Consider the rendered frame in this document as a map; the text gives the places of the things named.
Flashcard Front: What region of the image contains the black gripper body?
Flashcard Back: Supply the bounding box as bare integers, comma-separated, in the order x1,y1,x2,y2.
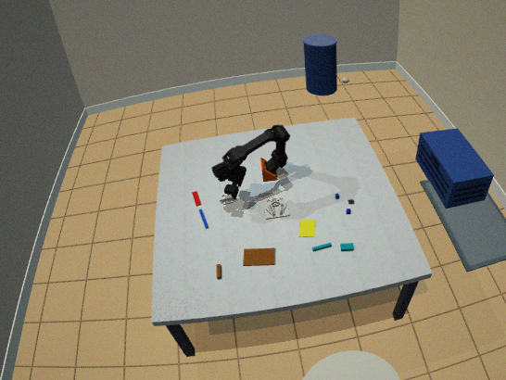
224,166,247,195

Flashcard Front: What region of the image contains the red flat bar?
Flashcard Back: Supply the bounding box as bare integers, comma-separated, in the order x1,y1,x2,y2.
192,191,201,206

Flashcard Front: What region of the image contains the teal flat bar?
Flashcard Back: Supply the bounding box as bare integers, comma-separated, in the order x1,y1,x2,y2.
312,243,332,251

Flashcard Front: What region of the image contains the yellow square plate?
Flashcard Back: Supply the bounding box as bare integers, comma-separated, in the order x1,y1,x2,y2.
299,220,316,237

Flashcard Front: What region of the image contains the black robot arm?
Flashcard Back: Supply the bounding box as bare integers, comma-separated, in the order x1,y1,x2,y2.
211,124,290,182

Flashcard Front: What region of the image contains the teal rectangular block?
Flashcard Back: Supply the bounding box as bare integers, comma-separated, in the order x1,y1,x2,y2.
341,243,354,251

